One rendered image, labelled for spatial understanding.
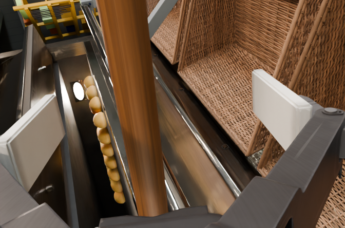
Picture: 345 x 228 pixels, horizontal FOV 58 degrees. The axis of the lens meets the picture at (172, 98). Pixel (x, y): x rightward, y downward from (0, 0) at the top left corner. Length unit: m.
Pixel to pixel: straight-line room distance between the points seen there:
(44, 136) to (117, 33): 0.07
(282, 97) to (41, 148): 0.13
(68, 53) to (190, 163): 1.13
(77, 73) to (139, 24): 1.71
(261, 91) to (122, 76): 0.09
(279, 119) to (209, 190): 0.69
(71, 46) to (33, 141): 1.66
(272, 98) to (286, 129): 0.02
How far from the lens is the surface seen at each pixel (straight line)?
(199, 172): 0.89
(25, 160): 0.17
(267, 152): 0.84
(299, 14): 0.76
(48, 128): 0.20
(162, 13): 0.65
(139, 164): 0.26
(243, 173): 0.91
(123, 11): 0.19
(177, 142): 0.99
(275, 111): 0.18
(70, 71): 1.89
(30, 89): 1.14
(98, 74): 1.44
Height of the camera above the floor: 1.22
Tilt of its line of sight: 14 degrees down
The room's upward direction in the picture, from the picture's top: 105 degrees counter-clockwise
